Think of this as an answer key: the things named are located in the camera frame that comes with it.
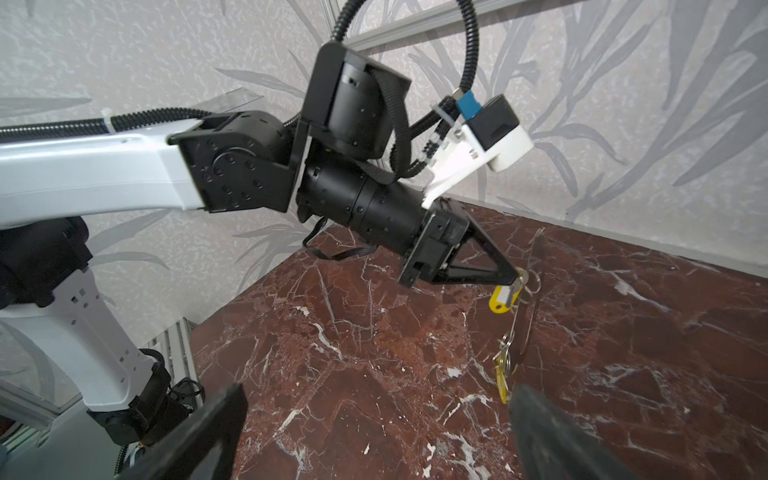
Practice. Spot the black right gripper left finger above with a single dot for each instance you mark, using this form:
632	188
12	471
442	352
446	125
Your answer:
204	446

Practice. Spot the silver metal key holder plate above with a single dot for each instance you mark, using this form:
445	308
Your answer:
526	309

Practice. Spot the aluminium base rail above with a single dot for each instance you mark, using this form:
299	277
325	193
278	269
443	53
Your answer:
174	345

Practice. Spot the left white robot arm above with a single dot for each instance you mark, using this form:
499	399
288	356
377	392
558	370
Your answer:
345	160

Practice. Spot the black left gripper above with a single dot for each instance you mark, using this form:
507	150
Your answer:
447	227

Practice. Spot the yellow key tag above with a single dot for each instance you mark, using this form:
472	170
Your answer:
502	381
504	298

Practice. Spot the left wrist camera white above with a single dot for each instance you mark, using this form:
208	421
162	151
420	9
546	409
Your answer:
488	135

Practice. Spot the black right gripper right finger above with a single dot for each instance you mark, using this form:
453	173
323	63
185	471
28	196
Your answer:
551	446

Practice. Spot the clear plastic wall tray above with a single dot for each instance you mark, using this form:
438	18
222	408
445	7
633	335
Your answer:
240	99

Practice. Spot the aluminium cage frame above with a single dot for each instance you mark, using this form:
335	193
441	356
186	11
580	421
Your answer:
442	16

